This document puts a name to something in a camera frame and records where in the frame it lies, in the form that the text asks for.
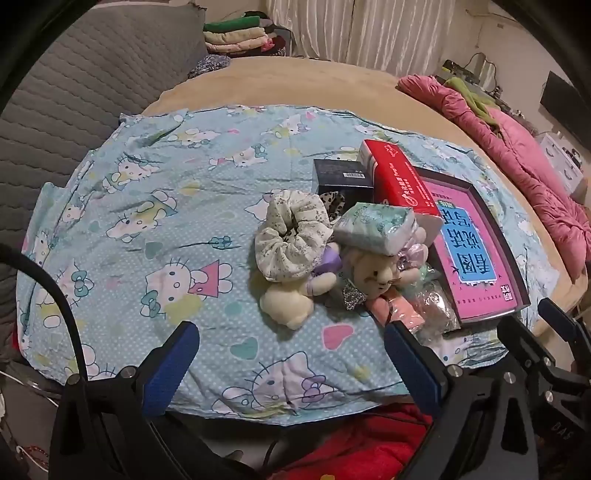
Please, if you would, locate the cluttered desk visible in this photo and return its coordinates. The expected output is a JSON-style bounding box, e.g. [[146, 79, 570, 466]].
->
[[438, 52, 509, 108]]

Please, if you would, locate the beige plush toy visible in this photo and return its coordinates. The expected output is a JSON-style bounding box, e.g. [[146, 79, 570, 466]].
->
[[344, 244, 422, 297]]

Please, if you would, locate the dark floral cloth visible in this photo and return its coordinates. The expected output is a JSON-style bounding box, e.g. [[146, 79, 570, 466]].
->
[[187, 54, 232, 79]]

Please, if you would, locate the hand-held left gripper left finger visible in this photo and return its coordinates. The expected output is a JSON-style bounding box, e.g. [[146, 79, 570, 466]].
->
[[51, 320, 200, 480]]

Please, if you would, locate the white drawer cabinet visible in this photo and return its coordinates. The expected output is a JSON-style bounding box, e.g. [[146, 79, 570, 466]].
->
[[534, 131, 586, 200]]

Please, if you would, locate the white floral scrunchie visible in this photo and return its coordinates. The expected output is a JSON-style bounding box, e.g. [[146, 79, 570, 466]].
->
[[255, 191, 335, 282]]

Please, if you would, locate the cartoon cat printed blue sheet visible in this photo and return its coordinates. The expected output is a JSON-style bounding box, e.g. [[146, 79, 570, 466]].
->
[[16, 105, 561, 425]]

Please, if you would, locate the dark shallow box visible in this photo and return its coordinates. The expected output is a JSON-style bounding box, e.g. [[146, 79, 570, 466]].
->
[[412, 166, 532, 329]]

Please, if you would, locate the red fleece cloth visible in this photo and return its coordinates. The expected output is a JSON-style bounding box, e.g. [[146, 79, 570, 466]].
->
[[272, 404, 445, 480]]

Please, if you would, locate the silver sequin bow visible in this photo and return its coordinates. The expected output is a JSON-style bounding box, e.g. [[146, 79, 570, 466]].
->
[[341, 283, 366, 311]]

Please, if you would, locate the white striped curtain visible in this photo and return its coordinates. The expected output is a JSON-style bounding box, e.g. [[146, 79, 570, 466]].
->
[[265, 0, 485, 77]]

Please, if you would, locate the pink satin scrunchie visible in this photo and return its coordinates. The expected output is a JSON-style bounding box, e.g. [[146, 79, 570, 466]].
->
[[398, 227, 431, 269]]

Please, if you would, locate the pink towel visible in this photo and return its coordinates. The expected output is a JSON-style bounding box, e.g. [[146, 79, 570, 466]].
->
[[368, 290, 426, 334]]

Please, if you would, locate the black cable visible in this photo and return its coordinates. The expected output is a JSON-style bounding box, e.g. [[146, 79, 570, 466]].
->
[[0, 244, 89, 385]]

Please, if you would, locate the black cardboard box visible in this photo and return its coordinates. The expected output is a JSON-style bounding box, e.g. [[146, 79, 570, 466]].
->
[[311, 158, 376, 205]]

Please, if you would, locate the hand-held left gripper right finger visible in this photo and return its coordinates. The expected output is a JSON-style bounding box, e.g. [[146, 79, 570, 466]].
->
[[385, 322, 539, 480]]

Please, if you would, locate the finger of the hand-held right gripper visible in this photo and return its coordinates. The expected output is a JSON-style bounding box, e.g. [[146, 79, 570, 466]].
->
[[537, 296, 591, 371], [495, 313, 556, 385]]

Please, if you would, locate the stack of folded clothes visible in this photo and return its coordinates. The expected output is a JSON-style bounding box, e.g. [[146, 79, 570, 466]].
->
[[203, 15, 296, 58]]

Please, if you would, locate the cream plush rabbit purple dress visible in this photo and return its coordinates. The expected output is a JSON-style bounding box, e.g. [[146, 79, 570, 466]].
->
[[259, 244, 343, 331]]

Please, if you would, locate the green white tissue packet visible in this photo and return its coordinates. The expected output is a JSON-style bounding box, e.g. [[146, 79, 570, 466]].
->
[[332, 202, 419, 257]]

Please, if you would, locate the green fleece cloth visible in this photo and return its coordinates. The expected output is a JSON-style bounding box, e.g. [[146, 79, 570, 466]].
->
[[442, 76, 504, 131]]

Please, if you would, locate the black flat television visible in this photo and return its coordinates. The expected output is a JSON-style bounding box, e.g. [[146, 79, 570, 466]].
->
[[540, 71, 591, 154]]

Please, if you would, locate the pink quilt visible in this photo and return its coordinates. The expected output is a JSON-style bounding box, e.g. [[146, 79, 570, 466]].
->
[[398, 74, 591, 284]]

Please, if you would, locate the beige round bed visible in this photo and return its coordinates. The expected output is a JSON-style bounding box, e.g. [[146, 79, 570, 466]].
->
[[141, 55, 591, 324]]

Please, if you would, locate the green sponge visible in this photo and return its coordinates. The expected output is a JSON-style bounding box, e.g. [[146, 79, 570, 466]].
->
[[410, 263, 463, 336]]

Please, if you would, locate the pink book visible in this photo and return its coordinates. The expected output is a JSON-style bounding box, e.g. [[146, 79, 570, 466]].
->
[[422, 181, 517, 323]]

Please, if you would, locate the leopard print scrunchie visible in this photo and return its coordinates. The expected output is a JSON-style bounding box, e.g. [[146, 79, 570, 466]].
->
[[318, 191, 352, 219]]

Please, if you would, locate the red tissue pack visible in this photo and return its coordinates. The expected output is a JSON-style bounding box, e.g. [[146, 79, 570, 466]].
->
[[359, 138, 444, 245]]

